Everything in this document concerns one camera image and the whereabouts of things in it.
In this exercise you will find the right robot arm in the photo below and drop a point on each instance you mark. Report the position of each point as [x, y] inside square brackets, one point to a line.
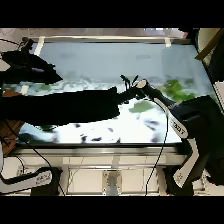
[176, 126]

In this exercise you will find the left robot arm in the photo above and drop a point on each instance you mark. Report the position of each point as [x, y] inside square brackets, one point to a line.
[33, 180]

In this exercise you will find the silver frame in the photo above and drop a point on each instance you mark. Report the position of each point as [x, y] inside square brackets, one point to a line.
[111, 182]

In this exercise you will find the black garment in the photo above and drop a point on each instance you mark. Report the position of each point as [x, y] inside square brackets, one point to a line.
[66, 106]

